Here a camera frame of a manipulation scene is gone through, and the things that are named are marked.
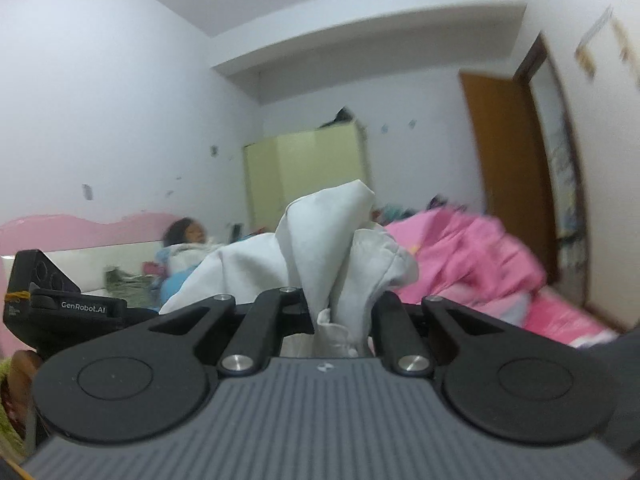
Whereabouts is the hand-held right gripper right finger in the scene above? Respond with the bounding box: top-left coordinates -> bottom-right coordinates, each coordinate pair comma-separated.
372,292 -> 506,376

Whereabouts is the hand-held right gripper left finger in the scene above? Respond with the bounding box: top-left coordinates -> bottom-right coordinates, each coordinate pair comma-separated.
150,287 -> 316,376

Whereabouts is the white garment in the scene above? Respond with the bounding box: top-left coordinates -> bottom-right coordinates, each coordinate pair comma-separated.
160,180 -> 421,358

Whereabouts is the person's left forearm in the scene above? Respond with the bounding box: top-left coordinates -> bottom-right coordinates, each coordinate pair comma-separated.
0,357 -> 26,458

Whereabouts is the person's left hand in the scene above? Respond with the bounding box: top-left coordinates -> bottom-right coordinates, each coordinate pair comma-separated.
12,350 -> 45,441

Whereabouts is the grey patterned pillow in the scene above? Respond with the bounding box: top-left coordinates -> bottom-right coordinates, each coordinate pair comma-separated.
102,266 -> 161,306

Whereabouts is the pink bed headboard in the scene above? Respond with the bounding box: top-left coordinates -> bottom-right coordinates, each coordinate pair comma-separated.
0,212 -> 186,356

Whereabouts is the pink teal patterned quilt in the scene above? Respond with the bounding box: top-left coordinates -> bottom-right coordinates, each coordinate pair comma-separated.
157,205 -> 551,321

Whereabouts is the pale yellow wardrobe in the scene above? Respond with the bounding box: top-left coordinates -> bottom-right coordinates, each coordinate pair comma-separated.
243,122 -> 372,236

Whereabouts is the pink floral blanket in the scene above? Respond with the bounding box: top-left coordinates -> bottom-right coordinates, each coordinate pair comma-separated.
520,287 -> 621,348

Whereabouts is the wooden door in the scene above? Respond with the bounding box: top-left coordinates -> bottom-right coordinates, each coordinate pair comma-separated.
460,72 -> 558,273

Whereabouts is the small beige hanging item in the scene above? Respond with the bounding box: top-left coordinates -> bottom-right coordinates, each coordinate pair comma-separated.
575,42 -> 598,81

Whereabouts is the dark brown door frame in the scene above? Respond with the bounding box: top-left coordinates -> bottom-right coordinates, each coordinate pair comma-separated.
512,32 -> 593,311

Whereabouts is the wall hook rack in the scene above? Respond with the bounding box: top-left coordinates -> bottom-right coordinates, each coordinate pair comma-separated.
575,5 -> 640,81

